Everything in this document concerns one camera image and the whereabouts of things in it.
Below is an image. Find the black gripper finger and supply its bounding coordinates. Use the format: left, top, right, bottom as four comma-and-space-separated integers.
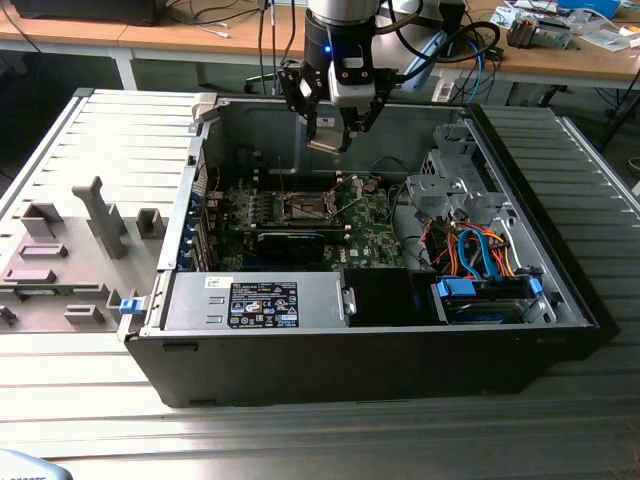
338, 69, 400, 154
277, 62, 330, 147

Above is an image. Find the silver green CPU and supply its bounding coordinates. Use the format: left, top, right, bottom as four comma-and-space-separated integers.
305, 127, 346, 155

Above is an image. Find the metal socket cover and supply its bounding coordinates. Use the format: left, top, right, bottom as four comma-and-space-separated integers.
327, 173, 365, 217

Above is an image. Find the CPU socket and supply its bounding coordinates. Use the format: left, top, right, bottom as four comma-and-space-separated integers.
280, 191, 337, 225

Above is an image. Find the CPU cooler heatsink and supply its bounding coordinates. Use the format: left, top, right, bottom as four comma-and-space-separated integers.
506, 12, 539, 50

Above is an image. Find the grey metal disk bay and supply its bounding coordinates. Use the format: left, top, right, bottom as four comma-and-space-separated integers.
404, 122, 506, 221

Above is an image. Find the green motherboard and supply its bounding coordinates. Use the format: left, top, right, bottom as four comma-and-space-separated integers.
207, 172, 409, 274

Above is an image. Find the black upright box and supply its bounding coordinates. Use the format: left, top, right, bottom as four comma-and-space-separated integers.
439, 0, 467, 59

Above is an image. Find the black graphics card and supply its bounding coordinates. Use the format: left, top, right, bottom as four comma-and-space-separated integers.
255, 230, 326, 262

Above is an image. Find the black plastic shroud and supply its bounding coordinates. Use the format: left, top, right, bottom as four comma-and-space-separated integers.
344, 267, 417, 329

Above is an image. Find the wooden desk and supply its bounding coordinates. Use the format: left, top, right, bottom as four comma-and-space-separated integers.
0, 7, 132, 91
117, 0, 640, 94

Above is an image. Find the silver drive unit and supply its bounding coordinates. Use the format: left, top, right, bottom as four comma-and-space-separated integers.
532, 14, 574, 50

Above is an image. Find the hard disk in blue carrier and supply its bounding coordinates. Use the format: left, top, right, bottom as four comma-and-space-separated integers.
434, 277, 544, 326

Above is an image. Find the black flat device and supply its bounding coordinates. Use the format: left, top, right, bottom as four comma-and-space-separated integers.
9, 0, 164, 27

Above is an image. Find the grey power supply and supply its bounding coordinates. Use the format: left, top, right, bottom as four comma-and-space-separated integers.
164, 272, 346, 331

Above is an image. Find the blue box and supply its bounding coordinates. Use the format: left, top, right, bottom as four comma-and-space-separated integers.
557, 0, 621, 19

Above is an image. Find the black metal PC case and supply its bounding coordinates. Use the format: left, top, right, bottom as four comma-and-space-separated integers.
117, 92, 621, 409

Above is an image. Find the grey parts rack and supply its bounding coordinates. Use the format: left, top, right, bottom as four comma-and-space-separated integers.
0, 174, 166, 334

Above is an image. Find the pale blue teach pendant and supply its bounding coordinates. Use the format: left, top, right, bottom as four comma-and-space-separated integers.
0, 448, 70, 480

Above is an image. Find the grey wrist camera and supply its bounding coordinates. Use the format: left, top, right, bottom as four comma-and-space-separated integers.
327, 43, 377, 109

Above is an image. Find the thick black cable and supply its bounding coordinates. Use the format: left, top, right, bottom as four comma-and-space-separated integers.
379, 0, 503, 81

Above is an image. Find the pale grey case handle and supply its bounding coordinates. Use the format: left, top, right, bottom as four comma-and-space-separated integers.
192, 92, 221, 124

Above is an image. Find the multicolour power wire bundle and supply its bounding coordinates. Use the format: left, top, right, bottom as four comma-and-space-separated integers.
417, 212, 464, 269

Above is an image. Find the blue flat wire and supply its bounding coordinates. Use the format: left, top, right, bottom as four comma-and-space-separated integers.
457, 227, 501, 281

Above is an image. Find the orange flat wire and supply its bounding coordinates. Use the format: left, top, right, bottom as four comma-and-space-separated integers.
429, 227, 516, 276

